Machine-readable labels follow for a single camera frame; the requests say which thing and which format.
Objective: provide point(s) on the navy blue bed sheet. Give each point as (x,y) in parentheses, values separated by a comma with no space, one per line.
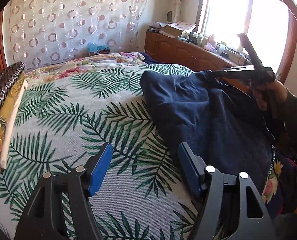
(149,60)

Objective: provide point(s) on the long wooden sideboard cabinet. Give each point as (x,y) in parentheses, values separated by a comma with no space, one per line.
(171,50)

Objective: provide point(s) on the person's right hand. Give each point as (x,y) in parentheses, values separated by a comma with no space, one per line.
(270,96)

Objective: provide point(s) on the dark circle-patterned folded cloth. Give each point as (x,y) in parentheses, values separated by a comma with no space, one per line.
(11,81)

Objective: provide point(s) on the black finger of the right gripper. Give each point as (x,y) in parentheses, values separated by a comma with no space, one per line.
(234,72)

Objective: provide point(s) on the navy blue garment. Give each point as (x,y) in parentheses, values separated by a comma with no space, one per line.
(220,123)

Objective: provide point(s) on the yellow folded cloth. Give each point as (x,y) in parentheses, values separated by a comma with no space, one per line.
(8,110)

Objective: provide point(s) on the floral quilt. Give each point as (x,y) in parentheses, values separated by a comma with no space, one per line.
(83,65)

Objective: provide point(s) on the bed with leaf-print cover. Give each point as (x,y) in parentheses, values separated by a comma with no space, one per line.
(60,124)

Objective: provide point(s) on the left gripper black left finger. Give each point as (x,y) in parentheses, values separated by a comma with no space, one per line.
(43,216)

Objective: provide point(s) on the cardboard box with patterned lid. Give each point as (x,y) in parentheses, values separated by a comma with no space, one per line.
(179,29)

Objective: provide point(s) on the window with wooden frame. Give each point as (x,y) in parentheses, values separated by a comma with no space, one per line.
(269,24)

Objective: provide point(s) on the light blue toy box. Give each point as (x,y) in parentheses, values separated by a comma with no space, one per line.
(95,49)

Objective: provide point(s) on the circle-patterned sheer curtain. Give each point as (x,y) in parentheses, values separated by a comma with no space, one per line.
(43,32)

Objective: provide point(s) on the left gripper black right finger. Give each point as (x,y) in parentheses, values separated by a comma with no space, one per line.
(231,207)

